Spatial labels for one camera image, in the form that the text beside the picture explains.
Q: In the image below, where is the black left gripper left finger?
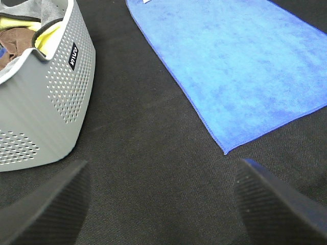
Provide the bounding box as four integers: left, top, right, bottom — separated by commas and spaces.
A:
1, 160, 90, 244

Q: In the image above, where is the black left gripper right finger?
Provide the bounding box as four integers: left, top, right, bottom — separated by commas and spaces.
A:
235, 159, 326, 244

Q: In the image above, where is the blue microfiber towel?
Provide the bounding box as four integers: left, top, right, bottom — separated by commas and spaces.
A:
126, 1, 326, 154

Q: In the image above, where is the grey perforated laundry basket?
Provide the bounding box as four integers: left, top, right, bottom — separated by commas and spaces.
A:
1, 1, 96, 172

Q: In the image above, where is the yellow towel in basket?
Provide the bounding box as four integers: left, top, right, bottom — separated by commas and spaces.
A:
1, 17, 62, 55

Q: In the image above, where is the brown towel in basket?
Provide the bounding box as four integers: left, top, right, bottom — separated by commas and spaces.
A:
1, 27, 35, 70

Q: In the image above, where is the grey towel in basket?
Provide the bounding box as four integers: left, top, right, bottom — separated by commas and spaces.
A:
1, 0, 68, 27

